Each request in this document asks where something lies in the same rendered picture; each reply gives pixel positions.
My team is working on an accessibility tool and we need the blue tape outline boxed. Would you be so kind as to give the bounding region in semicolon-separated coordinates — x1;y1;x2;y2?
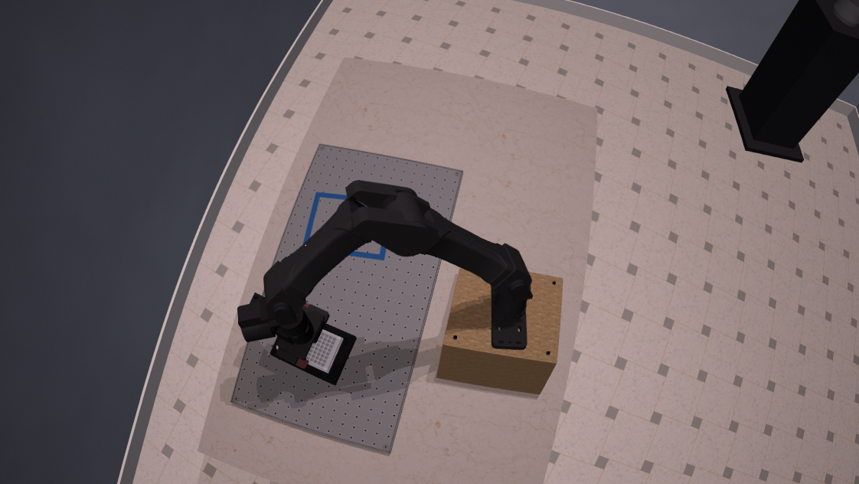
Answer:
303;192;386;260

